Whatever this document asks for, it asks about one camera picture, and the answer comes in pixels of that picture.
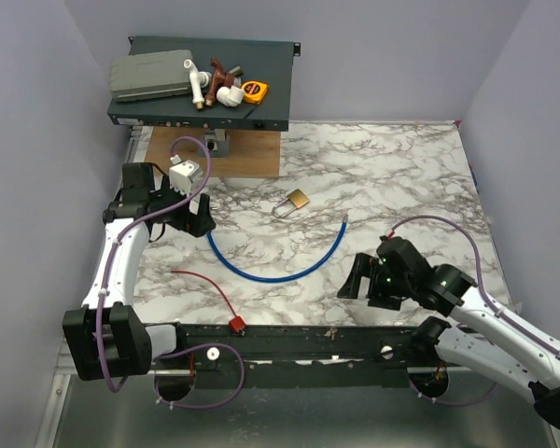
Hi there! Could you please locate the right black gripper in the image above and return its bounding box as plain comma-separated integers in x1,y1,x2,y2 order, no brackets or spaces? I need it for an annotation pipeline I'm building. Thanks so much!
337,251,413,311

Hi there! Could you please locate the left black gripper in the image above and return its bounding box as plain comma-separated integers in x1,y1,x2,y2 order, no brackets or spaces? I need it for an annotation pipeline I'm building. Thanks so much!
150,176,216,237

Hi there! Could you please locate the blue cable lock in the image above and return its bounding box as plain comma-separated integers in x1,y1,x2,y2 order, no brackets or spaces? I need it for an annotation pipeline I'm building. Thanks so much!
205,213,349,284

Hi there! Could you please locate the brass padlock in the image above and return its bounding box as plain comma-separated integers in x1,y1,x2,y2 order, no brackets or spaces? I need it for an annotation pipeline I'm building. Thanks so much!
272,189,310,218

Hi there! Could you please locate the red cable lock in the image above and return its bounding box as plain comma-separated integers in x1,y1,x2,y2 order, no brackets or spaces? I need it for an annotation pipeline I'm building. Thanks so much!
171,270,246,335

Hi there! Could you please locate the silver key bunch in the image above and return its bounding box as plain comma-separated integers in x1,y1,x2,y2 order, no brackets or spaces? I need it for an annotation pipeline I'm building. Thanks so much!
324,328,338,339

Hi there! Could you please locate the white pipe elbow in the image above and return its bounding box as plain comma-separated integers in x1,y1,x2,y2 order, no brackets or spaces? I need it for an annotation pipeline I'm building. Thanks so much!
216,85,245,107

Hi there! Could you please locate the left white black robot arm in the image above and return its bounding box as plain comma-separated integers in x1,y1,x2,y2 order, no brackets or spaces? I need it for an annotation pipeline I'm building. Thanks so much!
63,157,216,381

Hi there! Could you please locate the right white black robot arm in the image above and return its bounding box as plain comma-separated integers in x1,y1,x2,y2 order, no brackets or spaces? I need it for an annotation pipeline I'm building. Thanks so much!
337,237,560,430

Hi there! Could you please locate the wooden board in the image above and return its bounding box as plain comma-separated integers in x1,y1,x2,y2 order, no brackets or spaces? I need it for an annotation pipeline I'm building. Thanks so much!
145,127,281,178

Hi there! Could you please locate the yellow tape measure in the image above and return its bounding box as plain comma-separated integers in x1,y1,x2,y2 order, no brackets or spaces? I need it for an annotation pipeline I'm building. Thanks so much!
241,81,269,105

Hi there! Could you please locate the white pipe faucet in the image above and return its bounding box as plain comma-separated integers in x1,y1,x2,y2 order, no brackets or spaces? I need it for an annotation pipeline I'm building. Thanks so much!
183,59,212,110

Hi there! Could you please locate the brown tap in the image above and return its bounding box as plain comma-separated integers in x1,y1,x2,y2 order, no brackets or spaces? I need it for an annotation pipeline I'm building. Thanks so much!
204,58,235,106

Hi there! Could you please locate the grey plastic case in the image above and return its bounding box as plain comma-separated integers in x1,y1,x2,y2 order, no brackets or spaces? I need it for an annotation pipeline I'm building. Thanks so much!
109,49,192,103

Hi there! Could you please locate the small black object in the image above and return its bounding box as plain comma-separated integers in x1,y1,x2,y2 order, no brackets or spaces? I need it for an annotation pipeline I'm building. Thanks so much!
228,65,244,77

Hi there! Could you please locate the dark rack server unit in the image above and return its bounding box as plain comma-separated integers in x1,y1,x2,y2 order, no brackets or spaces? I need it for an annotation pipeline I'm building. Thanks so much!
107,35,300,132

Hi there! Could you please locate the grey metal bracket stand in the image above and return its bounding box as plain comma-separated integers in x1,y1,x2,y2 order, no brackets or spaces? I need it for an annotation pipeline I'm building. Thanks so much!
199,129,230,159

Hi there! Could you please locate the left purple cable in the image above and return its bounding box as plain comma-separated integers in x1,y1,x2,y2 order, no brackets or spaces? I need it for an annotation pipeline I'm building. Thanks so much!
95,135,246,412

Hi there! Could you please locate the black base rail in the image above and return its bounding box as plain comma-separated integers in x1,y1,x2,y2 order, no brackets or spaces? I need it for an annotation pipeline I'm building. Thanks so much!
155,317,451,389

